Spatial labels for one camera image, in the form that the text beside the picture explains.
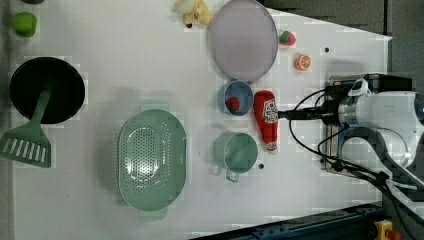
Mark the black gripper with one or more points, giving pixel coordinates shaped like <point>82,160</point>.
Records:
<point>329,109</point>

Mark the red plush ketchup bottle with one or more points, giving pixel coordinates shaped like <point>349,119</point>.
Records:
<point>266,115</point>

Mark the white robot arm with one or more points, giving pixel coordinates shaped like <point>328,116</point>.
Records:
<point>381,133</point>

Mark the green oval strainer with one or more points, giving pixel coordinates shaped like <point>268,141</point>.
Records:
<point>152,156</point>

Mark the orange slice toy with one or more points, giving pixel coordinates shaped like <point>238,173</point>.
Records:
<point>302,62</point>

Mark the silver toaster oven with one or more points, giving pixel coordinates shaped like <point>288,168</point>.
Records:
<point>376,83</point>

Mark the blue bowl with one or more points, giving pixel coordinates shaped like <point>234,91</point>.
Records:
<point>239,89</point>

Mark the red strawberry on table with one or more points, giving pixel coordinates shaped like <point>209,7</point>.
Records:
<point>287,38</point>

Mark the red strawberry in bowl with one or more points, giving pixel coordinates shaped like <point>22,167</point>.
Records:
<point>233,104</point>

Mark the green measuring cup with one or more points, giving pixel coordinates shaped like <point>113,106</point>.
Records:
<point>236,153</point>

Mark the lavender round plate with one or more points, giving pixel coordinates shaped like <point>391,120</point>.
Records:
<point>244,40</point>

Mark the yellow red emergency button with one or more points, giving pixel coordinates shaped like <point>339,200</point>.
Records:
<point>385,231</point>

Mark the yellow plush banana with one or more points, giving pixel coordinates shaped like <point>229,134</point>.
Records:
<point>193,10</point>

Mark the green slotted spatula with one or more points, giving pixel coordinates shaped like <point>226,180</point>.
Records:
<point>28,143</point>

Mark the black frying pan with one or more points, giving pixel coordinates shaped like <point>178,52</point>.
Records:
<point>67,96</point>

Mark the green pepper toy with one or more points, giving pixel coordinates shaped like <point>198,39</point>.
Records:
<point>24,24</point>

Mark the blue metal frame rail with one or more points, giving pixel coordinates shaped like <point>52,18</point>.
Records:
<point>353,223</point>

